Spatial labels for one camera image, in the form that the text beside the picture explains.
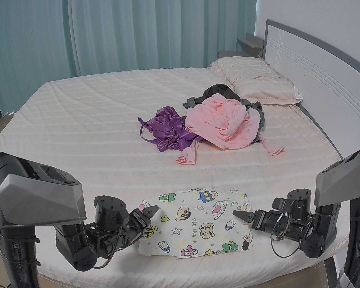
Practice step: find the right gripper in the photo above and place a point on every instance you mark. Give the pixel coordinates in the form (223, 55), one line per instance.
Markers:
(264, 220)

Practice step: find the black garment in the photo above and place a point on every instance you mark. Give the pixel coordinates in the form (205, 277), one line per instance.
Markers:
(219, 90)

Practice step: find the grey garment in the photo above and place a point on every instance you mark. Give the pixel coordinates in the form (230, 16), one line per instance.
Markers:
(192, 102)

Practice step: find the grey bedside table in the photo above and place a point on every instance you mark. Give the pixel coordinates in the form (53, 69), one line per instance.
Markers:
(252, 40)

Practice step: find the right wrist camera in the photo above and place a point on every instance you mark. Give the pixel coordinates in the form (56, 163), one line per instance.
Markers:
(279, 204)

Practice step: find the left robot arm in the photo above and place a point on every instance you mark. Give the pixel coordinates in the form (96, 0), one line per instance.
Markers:
(39, 196)

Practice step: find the purple garment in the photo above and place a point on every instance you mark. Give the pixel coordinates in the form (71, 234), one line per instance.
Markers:
(168, 124)

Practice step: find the blue-green curtain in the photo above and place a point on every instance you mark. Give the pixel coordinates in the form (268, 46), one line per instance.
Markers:
(108, 25)

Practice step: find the pink garment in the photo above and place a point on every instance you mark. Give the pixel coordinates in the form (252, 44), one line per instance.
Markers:
(222, 118)

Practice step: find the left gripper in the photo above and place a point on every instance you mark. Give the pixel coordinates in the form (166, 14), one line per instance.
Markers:
(133, 226)

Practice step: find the white printed pyjama top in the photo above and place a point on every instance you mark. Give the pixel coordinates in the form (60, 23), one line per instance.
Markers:
(198, 220)

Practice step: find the cream pillow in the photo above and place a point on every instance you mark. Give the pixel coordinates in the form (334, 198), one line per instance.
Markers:
(252, 73)

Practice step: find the bed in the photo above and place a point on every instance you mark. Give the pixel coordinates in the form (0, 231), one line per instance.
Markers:
(108, 100)

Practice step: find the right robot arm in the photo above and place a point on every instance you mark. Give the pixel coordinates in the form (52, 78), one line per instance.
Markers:
(339, 184)

